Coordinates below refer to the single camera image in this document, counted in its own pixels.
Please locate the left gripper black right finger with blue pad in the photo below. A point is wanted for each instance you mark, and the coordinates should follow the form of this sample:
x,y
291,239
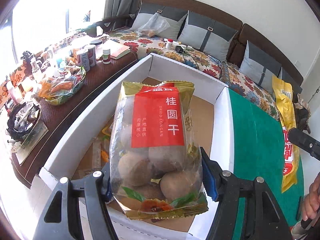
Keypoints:
x,y
248,207

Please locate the yellow chicken feet pouch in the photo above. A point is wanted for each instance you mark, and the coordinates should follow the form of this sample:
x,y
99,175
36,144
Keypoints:
x,y
284,95

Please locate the clear packed sausage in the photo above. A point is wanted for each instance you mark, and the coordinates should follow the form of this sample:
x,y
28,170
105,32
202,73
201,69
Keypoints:
x,y
104,156

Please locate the dried longan bag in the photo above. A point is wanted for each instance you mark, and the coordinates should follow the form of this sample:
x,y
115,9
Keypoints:
x,y
155,162

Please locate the long clear snack stick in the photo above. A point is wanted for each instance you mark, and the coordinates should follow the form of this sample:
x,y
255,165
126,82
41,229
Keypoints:
x,y
96,153

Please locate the yellow quail egg pack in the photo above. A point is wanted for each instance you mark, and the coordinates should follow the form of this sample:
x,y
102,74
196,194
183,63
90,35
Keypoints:
x,y
107,131

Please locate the person's right hand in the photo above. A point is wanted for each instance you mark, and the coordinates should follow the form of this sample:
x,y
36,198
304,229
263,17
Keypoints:
x,y
311,201

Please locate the black bag pile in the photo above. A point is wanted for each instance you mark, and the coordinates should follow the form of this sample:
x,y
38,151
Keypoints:
x,y
302,113

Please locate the green table cloth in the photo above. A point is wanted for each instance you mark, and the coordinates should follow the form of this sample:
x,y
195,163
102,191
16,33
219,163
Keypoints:
x,y
258,151

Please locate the white cardboard box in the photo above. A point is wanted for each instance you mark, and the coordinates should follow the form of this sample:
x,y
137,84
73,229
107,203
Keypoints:
x,y
69,173

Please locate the right grey pillow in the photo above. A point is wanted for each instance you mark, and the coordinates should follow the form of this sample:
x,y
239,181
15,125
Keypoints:
x,y
288,79

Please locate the grey pillow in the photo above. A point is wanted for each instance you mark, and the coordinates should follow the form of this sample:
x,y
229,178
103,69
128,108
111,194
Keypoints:
x,y
174,16
288,79
207,35
259,67

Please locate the black basket of items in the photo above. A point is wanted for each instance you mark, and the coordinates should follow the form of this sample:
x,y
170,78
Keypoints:
x,y
22,120

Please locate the snack tray bowl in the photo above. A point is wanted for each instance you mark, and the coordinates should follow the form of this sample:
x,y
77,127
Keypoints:
x,y
58,90

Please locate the tin can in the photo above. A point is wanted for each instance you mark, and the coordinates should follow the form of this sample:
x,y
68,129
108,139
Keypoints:
x,y
82,59
91,54

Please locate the green label bottle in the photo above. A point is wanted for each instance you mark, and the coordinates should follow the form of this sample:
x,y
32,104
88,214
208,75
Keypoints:
x,y
106,56

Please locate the white power strip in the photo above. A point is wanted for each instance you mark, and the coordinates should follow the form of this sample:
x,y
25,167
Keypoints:
x,y
182,49

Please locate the red book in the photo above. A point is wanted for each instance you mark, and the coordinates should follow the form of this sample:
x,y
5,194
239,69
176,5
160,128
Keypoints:
x,y
117,50

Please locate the white red-cap bottle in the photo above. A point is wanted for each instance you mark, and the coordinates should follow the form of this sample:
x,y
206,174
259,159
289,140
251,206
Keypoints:
x,y
169,44

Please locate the left grey pillow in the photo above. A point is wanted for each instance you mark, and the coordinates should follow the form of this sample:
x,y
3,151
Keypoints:
x,y
174,16

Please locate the clear plastic bag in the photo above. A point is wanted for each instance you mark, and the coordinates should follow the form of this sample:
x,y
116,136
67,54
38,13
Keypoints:
x,y
153,27

